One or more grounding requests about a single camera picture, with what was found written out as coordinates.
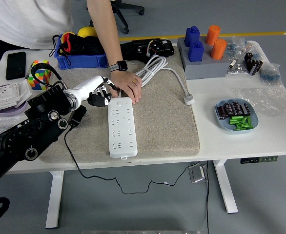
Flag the grey-brown mat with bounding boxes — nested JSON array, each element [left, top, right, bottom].
[[38, 57, 201, 163]]

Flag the black red drawstring pouch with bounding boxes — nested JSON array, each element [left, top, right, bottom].
[[49, 31, 106, 66]]

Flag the white power strip cable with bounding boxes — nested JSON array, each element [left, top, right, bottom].
[[135, 55, 195, 106]]

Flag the light blue plate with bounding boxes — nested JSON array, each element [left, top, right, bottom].
[[214, 98, 259, 134]]

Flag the black electronic device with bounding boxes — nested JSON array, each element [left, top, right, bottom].
[[120, 38, 175, 61]]

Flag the black table control panel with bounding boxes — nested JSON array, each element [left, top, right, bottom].
[[240, 155, 279, 164]]

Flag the grey block holder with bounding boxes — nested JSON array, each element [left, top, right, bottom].
[[177, 37, 234, 80]]

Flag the black wristwatch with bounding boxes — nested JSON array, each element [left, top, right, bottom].
[[108, 60, 128, 73]]

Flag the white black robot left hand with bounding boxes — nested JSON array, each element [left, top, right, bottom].
[[71, 75, 116, 108]]

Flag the white power strip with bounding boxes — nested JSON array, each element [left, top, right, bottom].
[[108, 97, 138, 161]]

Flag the black office chair base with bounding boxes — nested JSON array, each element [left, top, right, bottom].
[[88, 0, 145, 35]]

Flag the white table leg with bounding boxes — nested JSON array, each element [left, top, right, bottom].
[[212, 159, 239, 215], [45, 170, 65, 229]]

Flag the black power adapter with cord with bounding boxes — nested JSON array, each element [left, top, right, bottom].
[[64, 104, 200, 195]]

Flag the clear bag of black capacitors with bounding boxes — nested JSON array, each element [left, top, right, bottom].
[[244, 51, 265, 76]]

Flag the person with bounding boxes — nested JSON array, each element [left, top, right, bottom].
[[0, 0, 74, 60]]

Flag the clear bag of metal parts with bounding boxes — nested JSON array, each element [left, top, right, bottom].
[[225, 58, 250, 78]]

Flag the black smartphone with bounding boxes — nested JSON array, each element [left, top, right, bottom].
[[5, 51, 27, 81]]

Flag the blue plastic block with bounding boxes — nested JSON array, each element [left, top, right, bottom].
[[188, 40, 205, 62], [184, 25, 201, 48]]

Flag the purple plate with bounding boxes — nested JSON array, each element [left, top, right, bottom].
[[0, 84, 29, 115]]

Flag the clear bag of small parts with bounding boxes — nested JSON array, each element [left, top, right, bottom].
[[227, 36, 250, 56]]

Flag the person's left hand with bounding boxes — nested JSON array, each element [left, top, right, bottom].
[[110, 70, 143, 105]]

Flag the blue plastic bin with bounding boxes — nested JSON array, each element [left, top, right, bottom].
[[54, 34, 109, 70]]

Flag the large white socket panel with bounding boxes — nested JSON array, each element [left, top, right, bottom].
[[0, 83, 20, 112]]

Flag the clear bag of blue parts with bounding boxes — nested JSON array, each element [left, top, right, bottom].
[[259, 62, 282, 86]]

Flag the yellow ball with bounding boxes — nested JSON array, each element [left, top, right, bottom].
[[77, 26, 99, 39]]

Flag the multicoloured puzzle cube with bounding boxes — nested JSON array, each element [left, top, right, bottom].
[[27, 60, 52, 91]]

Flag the empty clear plastic bag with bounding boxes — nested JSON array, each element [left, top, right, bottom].
[[233, 85, 286, 117]]

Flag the black hanging cable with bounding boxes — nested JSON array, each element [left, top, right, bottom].
[[205, 160, 210, 234]]

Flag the silver metal box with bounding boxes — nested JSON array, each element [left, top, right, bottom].
[[188, 163, 208, 183]]

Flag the orange plastic cylinder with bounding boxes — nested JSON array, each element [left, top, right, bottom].
[[210, 39, 228, 60], [205, 25, 221, 46]]

